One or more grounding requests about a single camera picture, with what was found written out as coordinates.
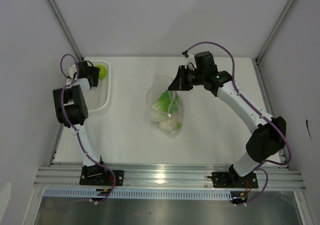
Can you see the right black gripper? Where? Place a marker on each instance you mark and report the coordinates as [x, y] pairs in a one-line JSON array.
[[179, 83]]

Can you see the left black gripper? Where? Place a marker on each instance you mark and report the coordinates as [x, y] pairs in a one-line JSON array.
[[95, 72]]

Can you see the green leafy lettuce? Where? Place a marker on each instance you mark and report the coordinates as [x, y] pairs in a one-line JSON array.
[[169, 102]]

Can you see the clear zip top bag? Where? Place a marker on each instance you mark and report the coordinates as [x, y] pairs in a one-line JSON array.
[[160, 85]]

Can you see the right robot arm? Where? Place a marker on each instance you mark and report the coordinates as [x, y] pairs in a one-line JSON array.
[[267, 132]]

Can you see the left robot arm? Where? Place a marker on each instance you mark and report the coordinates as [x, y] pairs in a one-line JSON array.
[[72, 111]]

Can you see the green apple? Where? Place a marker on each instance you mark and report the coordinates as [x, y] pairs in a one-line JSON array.
[[102, 71]]

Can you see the white plastic basket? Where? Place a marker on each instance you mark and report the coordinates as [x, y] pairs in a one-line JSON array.
[[97, 98]]

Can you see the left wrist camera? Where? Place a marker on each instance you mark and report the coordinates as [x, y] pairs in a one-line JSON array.
[[72, 72]]

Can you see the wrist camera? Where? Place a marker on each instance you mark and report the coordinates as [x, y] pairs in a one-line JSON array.
[[190, 58], [72, 72]]

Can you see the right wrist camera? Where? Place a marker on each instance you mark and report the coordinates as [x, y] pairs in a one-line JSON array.
[[190, 58]]

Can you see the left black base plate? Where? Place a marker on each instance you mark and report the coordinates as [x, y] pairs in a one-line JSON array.
[[98, 176]]

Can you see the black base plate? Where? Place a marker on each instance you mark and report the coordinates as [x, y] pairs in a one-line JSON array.
[[98, 176], [230, 180]]

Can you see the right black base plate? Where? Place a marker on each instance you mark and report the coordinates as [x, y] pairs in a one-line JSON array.
[[230, 180]]

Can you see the slotted cable duct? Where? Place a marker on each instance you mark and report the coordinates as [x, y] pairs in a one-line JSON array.
[[153, 194]]

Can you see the aluminium mounting rail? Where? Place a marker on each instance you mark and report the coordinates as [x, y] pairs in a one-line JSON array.
[[169, 176]]

